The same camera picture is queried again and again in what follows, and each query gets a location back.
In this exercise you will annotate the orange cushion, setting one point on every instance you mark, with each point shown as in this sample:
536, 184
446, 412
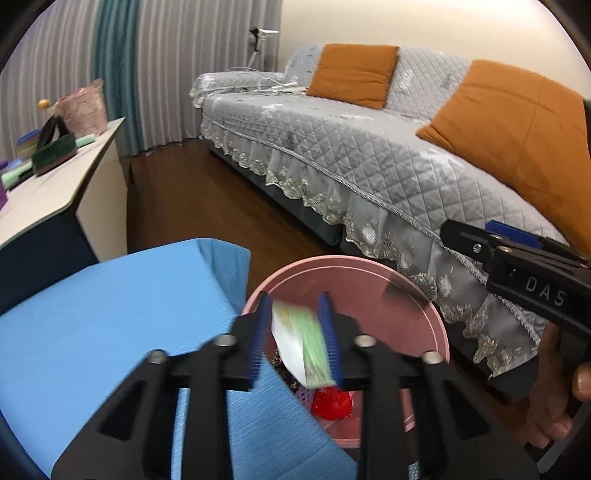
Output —
508, 129
355, 74

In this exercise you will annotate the blue table mat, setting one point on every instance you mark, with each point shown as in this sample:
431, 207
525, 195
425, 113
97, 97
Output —
115, 314

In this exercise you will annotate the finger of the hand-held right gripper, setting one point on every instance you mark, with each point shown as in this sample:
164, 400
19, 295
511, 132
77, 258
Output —
466, 242
512, 235

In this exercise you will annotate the dark green bowl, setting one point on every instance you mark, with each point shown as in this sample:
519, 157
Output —
53, 159

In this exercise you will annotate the small red plastic bag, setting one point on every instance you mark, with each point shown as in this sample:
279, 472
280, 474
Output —
330, 404

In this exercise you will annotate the green snack packet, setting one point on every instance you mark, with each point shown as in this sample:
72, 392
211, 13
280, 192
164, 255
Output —
300, 341

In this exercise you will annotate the purple foam net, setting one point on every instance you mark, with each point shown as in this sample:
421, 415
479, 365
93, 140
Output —
302, 394

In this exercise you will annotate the teal curtain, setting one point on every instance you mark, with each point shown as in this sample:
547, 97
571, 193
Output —
115, 55

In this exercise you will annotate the stack of coloured bowls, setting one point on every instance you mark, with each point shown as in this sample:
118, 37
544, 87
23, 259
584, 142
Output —
27, 141

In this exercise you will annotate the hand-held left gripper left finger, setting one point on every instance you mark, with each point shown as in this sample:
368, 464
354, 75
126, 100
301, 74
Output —
259, 341

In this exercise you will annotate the grey curtain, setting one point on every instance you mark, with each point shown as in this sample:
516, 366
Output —
184, 69

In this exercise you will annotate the person's right hand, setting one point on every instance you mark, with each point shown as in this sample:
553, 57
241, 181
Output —
545, 406

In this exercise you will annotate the small yellow ornament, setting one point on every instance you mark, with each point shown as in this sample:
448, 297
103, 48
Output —
44, 104

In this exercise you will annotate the pink plastic basin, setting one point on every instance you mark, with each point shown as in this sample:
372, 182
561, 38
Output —
369, 300

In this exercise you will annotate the pink patterned basket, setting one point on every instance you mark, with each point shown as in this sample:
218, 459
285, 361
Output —
85, 110

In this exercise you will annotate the black round lid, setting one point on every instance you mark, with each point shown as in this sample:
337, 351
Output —
48, 131

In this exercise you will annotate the sofa with grey quilted cover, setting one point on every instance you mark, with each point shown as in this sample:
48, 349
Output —
346, 152

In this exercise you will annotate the white floor lamp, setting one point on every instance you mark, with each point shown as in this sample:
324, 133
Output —
258, 37

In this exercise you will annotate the black gold-patterned wrapper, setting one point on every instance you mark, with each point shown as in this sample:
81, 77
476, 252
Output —
284, 369

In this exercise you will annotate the white-topped coffee table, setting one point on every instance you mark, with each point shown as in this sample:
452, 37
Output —
46, 194

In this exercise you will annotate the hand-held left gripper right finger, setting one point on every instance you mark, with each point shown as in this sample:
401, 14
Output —
328, 341

